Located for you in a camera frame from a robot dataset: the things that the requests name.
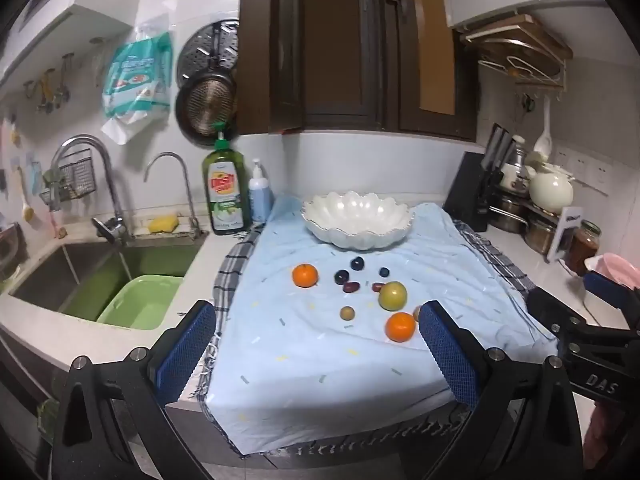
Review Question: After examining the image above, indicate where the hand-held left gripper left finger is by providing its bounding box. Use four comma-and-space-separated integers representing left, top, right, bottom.
52, 300, 221, 480

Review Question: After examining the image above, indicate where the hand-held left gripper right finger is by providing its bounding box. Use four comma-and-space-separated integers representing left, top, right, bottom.
417, 300, 586, 480

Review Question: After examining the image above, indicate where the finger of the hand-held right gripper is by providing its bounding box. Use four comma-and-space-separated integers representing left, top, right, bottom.
526, 286, 587, 336
581, 270, 640, 331

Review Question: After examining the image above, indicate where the orange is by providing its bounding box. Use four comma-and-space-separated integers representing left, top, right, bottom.
384, 312, 417, 343
292, 263, 320, 289

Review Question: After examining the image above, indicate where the green apple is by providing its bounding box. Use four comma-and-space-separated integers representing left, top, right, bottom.
378, 281, 407, 312

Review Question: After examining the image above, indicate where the white scalloped bowl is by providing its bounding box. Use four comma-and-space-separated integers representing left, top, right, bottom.
301, 191, 415, 251

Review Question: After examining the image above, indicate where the person's right forearm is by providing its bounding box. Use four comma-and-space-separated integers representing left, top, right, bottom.
582, 400, 622, 472

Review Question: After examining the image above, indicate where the pink plastic container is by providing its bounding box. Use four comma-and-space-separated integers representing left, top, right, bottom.
584, 252, 640, 291

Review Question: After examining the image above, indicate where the glass jar of sauce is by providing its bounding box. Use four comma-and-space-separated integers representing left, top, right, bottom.
570, 220, 602, 277

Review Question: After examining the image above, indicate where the green plastic basin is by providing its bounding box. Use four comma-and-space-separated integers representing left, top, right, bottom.
96, 274, 185, 331

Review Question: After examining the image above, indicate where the white card package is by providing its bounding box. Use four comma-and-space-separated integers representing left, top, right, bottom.
547, 206, 583, 263

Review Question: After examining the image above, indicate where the steel pot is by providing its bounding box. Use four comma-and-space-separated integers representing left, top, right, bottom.
524, 210, 563, 256
487, 195, 531, 233

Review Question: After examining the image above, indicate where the plaid grey cloth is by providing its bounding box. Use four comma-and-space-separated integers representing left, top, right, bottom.
192, 217, 561, 461

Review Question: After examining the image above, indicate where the white ceramic pot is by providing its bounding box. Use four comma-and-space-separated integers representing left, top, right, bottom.
529, 167, 576, 213

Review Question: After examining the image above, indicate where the light blue cloth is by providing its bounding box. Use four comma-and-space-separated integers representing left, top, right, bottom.
202, 195, 560, 456

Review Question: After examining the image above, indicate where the yellow sponge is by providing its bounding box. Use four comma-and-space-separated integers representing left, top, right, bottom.
147, 214, 181, 234

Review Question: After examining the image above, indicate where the black knife block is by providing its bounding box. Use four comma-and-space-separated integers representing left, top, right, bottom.
442, 151, 501, 233

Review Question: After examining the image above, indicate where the steel sink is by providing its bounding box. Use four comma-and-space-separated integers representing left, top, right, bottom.
7, 240, 206, 323

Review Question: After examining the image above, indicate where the white ladle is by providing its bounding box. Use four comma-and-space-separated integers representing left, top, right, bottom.
532, 97, 555, 157

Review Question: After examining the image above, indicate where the green dish soap bottle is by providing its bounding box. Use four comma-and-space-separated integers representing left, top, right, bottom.
202, 122, 252, 236

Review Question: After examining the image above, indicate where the slim steel faucet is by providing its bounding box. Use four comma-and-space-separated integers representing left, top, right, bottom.
144, 152, 208, 241

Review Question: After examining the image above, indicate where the blue pump bottle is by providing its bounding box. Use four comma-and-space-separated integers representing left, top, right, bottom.
248, 158, 275, 223

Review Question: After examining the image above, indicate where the large steel faucet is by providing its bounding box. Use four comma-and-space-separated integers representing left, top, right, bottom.
50, 134, 133, 246

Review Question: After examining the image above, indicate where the yellow dish brush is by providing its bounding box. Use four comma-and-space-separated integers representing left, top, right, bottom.
15, 165, 38, 223

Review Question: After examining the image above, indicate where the teal printed plastic bag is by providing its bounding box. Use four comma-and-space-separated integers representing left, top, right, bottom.
100, 17, 175, 147

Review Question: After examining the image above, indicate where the round steel steamer plate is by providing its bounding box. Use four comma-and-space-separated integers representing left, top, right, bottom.
177, 18, 241, 81

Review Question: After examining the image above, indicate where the black handled knife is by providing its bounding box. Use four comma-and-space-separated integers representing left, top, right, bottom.
486, 122, 506, 173
500, 130, 516, 173

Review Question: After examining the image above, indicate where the black wire basket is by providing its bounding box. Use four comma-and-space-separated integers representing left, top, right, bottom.
40, 159, 98, 211

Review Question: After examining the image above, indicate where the white wire wall rack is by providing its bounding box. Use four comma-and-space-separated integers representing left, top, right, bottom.
477, 55, 568, 93

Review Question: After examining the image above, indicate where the dark wooden wall cabinet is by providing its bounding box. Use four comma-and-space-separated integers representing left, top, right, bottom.
235, 0, 481, 143

